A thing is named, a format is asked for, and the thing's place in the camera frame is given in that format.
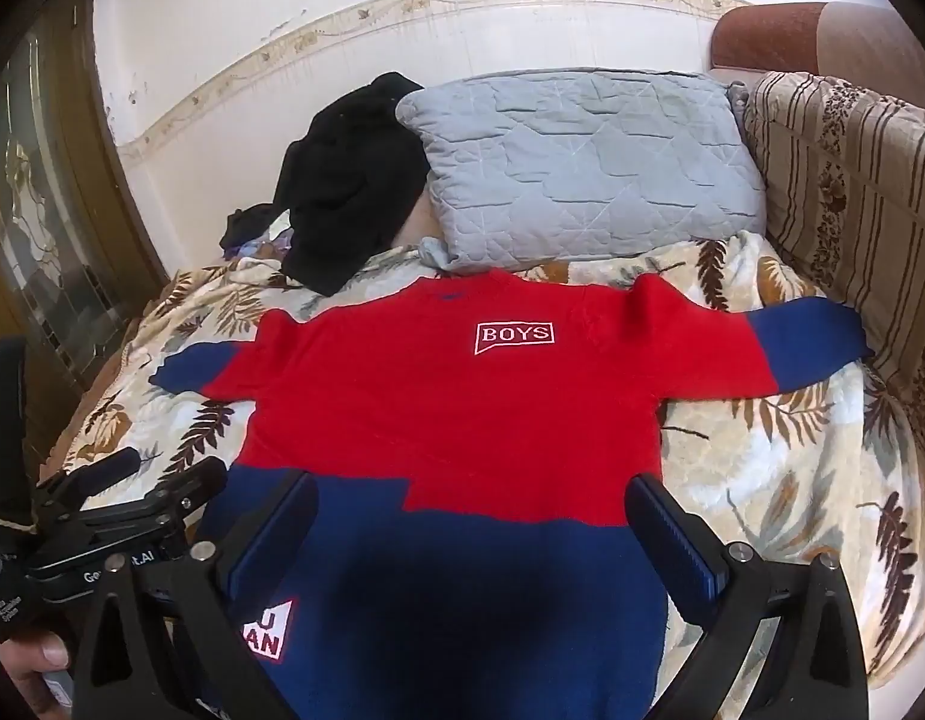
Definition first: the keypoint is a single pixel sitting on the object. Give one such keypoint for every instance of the purple patterned cloth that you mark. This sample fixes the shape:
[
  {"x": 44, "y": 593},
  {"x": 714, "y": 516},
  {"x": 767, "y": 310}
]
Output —
[{"x": 271, "y": 244}]

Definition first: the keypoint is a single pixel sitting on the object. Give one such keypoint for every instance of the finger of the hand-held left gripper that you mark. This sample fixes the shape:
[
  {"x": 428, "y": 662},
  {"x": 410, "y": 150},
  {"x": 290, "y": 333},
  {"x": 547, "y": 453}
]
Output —
[
  {"x": 106, "y": 469},
  {"x": 169, "y": 491}
]

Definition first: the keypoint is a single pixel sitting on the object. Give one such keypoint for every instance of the glass panel door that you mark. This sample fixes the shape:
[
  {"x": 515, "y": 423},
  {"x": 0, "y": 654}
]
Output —
[{"x": 42, "y": 202}]

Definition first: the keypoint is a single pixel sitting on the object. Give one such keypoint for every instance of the grey quilted pillow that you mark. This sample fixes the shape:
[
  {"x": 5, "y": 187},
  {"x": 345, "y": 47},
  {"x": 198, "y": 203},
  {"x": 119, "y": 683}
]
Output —
[{"x": 582, "y": 165}]

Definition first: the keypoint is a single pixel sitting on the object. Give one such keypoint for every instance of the person's left hand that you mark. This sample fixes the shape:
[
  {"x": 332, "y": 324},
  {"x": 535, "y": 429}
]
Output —
[{"x": 28, "y": 669}]

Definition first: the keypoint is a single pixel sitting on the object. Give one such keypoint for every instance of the striped floral cushion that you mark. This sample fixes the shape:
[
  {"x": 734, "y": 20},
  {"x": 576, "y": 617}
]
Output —
[{"x": 845, "y": 187}]

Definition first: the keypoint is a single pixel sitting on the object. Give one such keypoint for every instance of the leaf print blanket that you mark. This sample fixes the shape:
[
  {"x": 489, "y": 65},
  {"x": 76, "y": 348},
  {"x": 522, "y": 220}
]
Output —
[{"x": 770, "y": 465}]

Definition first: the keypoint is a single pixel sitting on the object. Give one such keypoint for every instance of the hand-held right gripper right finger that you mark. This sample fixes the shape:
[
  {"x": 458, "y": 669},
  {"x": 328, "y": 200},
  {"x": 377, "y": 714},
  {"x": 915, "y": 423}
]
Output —
[{"x": 676, "y": 540}]

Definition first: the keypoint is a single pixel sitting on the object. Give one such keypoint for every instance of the small dark cloth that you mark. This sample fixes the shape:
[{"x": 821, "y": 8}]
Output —
[{"x": 248, "y": 223}]

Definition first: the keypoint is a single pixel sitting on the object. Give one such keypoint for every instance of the black garment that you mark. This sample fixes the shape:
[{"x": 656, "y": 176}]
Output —
[{"x": 350, "y": 180}]

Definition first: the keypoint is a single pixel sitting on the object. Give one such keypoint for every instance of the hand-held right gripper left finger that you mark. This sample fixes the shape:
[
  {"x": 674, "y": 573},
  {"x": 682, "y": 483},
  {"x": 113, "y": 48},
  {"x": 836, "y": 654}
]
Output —
[{"x": 271, "y": 532}]

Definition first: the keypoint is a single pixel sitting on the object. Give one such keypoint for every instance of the red and blue sweater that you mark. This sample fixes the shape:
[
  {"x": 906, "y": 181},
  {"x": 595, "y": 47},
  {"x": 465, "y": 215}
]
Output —
[{"x": 432, "y": 405}]

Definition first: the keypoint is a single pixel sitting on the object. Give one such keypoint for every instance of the brown sofa armrest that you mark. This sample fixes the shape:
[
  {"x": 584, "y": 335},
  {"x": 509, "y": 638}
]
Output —
[{"x": 777, "y": 34}]

